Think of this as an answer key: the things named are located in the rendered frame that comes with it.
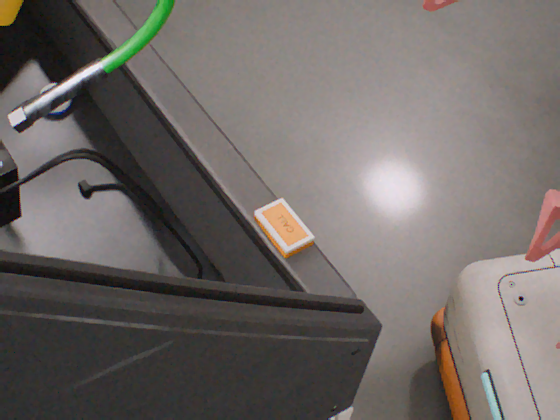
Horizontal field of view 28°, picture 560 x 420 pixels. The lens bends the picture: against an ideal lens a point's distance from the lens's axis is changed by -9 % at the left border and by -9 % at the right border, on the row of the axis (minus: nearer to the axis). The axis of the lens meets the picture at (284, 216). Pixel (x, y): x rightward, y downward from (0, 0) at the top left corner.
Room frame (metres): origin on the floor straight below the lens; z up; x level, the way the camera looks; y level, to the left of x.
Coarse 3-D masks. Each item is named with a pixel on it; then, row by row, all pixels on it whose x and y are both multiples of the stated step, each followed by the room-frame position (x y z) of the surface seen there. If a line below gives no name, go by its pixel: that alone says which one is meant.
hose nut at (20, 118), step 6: (24, 102) 0.61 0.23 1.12; (18, 108) 0.60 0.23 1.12; (12, 114) 0.60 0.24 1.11; (18, 114) 0.60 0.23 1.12; (24, 114) 0.60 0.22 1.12; (12, 120) 0.59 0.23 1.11; (18, 120) 0.59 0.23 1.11; (24, 120) 0.59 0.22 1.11; (12, 126) 0.59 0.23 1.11; (18, 126) 0.59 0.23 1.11; (24, 126) 0.59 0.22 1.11
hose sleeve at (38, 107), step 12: (96, 60) 0.63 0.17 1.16; (84, 72) 0.62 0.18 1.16; (96, 72) 0.62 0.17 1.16; (60, 84) 0.61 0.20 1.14; (72, 84) 0.61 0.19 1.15; (84, 84) 0.61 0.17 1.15; (36, 96) 0.61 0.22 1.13; (48, 96) 0.61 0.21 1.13; (60, 96) 0.61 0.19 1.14; (72, 96) 0.61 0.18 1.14; (24, 108) 0.60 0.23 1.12; (36, 108) 0.60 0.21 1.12; (48, 108) 0.60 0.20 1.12
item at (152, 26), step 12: (168, 0) 0.64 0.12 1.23; (156, 12) 0.64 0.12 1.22; (168, 12) 0.64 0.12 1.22; (144, 24) 0.64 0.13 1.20; (156, 24) 0.63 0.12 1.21; (132, 36) 0.64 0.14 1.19; (144, 36) 0.63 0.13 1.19; (120, 48) 0.63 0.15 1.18; (132, 48) 0.63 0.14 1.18; (108, 60) 0.63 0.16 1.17; (120, 60) 0.63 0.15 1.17; (108, 72) 0.62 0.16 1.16
